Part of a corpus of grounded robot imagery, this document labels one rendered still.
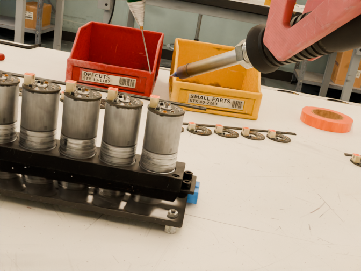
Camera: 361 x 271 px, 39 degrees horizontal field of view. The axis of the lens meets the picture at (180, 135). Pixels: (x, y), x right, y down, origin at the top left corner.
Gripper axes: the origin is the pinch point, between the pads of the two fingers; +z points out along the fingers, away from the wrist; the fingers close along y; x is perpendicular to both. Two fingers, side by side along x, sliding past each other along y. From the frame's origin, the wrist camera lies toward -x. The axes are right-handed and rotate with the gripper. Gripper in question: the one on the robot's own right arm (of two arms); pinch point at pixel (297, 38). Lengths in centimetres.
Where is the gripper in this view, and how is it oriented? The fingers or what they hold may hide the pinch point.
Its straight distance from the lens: 25.1
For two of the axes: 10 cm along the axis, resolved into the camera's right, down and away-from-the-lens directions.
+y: -7.6, 1.0, -6.5
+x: 4.8, 7.5, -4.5
